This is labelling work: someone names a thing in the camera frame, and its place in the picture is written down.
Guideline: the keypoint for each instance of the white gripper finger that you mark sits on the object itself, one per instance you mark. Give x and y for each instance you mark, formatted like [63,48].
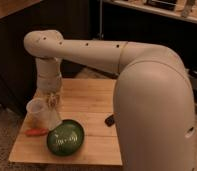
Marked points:
[49,118]
[56,119]

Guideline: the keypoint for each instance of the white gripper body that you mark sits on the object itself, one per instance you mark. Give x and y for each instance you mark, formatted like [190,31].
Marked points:
[50,86]

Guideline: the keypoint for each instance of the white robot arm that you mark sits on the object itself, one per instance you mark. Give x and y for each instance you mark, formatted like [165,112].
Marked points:
[153,100]

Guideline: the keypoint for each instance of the green glass bowl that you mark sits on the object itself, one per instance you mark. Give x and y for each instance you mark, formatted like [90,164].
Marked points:
[66,139]

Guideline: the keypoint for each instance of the orange carrot toy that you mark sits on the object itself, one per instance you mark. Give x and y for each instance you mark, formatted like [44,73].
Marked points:
[36,132]

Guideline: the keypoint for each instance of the black remote control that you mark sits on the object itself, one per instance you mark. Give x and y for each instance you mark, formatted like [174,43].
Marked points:
[109,121]

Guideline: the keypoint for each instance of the wooden shelf with items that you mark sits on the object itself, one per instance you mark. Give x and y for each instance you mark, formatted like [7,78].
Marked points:
[185,10]

